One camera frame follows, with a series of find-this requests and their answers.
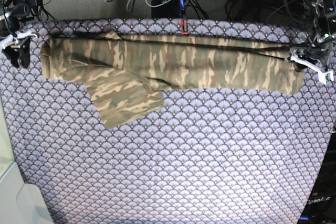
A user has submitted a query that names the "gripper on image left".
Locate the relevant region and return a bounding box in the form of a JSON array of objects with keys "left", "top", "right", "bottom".
[{"left": 1, "top": 30, "right": 37, "bottom": 68}]

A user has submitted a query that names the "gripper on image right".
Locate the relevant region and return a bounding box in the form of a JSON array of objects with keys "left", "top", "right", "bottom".
[{"left": 288, "top": 42, "right": 333, "bottom": 72}]

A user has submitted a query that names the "camouflage T-shirt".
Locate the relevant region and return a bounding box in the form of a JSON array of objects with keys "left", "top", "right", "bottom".
[{"left": 39, "top": 32, "right": 304, "bottom": 128}]

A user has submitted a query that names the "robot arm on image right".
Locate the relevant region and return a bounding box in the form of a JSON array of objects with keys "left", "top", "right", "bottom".
[{"left": 283, "top": 0, "right": 335, "bottom": 78}]

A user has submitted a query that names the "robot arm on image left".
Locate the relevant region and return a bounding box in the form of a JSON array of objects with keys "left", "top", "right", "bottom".
[{"left": 1, "top": 0, "right": 38, "bottom": 69}]

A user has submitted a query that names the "red and black clamp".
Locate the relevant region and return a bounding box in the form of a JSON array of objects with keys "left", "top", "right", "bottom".
[{"left": 181, "top": 19, "right": 189, "bottom": 35}]

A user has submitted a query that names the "purple fan-pattern tablecloth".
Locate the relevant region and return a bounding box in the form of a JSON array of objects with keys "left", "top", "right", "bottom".
[{"left": 1, "top": 18, "right": 335, "bottom": 223}]

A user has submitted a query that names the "black box under table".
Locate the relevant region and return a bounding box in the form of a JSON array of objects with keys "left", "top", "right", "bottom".
[{"left": 151, "top": 0, "right": 180, "bottom": 18}]

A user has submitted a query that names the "black OpenArm case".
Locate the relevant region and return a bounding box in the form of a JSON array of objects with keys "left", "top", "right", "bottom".
[{"left": 298, "top": 132, "right": 335, "bottom": 223}]

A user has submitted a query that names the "white plastic bin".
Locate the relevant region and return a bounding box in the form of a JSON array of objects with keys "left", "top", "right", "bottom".
[{"left": 1, "top": 108, "right": 53, "bottom": 223}]

